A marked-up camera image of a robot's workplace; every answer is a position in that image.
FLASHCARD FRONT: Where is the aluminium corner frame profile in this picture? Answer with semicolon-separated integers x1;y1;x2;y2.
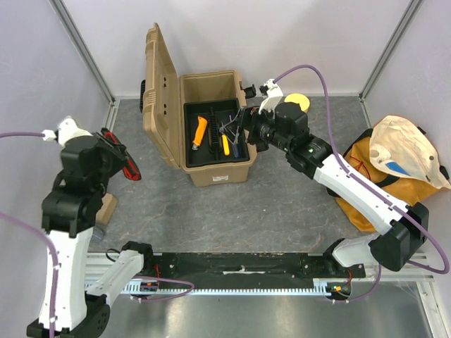
49;0;116;105

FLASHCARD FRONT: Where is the yellow black utility knife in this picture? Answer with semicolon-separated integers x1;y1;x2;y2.
192;115;208;151

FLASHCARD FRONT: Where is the tan plastic tool box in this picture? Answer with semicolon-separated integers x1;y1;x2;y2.
141;24;257;187

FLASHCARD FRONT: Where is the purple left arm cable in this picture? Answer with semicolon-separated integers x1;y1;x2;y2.
0;131;195;338

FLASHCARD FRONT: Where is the red black utility knife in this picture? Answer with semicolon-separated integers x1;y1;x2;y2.
101;127;142;181

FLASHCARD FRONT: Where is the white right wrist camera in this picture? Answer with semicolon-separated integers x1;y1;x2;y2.
258;79;283;115

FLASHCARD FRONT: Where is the silver drink can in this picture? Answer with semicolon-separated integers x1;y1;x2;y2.
91;226;106;243

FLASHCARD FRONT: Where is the right aluminium corner profile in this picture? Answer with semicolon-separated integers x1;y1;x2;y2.
359;0;425;99

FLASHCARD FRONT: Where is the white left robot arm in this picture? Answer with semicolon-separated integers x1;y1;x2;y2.
26;132;155;337

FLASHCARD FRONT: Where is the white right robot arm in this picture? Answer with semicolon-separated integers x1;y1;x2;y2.
219;103;428;277

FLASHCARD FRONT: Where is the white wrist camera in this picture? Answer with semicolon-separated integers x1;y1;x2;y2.
42;116;92;147
258;79;283;115

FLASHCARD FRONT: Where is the blue red handle screwdriver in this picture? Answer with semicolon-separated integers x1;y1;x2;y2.
230;115;242;159

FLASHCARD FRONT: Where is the yellow handle screwdriver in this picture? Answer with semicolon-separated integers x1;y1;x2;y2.
220;127;230;156

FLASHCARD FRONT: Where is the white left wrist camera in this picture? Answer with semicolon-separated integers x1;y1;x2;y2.
42;116;92;147

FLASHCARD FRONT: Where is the black tool tray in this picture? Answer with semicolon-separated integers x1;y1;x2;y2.
183;99;250;168

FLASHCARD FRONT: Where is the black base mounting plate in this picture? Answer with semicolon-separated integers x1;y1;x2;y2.
142;253;366;288

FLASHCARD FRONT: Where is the brown cardboard box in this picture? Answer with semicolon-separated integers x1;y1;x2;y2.
96;193;118;225

